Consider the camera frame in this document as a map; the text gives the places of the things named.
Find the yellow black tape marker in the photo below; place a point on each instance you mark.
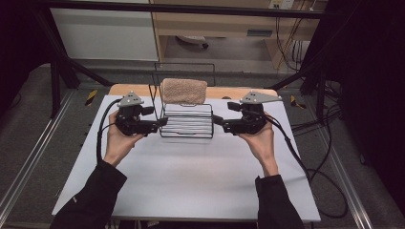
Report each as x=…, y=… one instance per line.
x=91, y=97
x=297, y=102

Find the black metal stand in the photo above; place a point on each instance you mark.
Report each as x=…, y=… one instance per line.
x=55, y=86
x=321, y=92

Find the white cabinet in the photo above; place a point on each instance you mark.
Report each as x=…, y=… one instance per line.
x=105, y=35

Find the white chair base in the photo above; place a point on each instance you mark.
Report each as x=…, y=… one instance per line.
x=192, y=40

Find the aluminium floor rail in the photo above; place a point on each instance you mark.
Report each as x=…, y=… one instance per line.
x=35, y=156
x=347, y=184

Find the person's left hand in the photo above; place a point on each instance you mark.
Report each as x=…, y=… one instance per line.
x=118, y=144

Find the beige fluffy towel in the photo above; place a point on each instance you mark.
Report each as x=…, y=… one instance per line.
x=184, y=91

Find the black metal frame bar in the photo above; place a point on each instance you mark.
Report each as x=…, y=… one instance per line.
x=191, y=9

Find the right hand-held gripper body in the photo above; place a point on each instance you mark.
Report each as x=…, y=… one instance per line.
x=250, y=125

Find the light wooden desk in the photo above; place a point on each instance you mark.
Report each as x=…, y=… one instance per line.
x=216, y=27

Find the white wall socket strip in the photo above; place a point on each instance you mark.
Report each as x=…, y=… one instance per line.
x=281, y=4

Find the person's right hand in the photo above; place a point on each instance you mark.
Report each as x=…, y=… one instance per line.
x=264, y=146

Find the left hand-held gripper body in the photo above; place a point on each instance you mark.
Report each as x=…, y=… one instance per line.
x=130, y=124

